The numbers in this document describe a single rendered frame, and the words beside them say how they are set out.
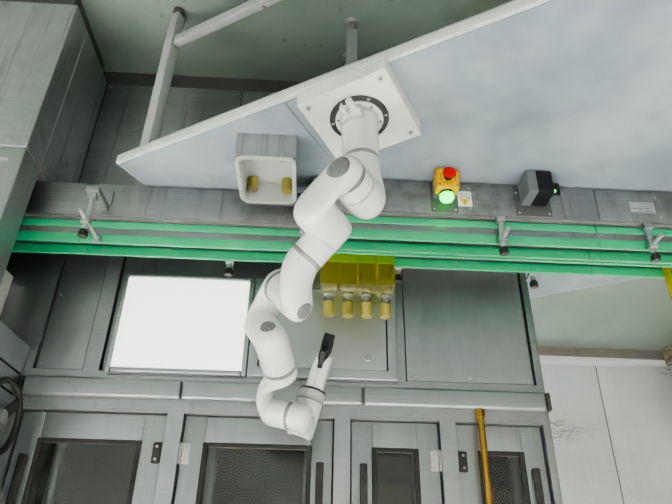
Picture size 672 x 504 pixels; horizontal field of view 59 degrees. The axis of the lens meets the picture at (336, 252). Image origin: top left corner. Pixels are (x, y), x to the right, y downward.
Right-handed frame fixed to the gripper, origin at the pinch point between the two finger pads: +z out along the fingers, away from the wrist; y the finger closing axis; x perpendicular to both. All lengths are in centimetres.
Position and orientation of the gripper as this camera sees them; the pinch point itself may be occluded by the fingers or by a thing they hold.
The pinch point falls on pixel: (327, 343)
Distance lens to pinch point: 177.6
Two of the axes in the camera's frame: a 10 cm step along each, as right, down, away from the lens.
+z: 2.7, -8.2, 5.0
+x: -9.6, -2.7, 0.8
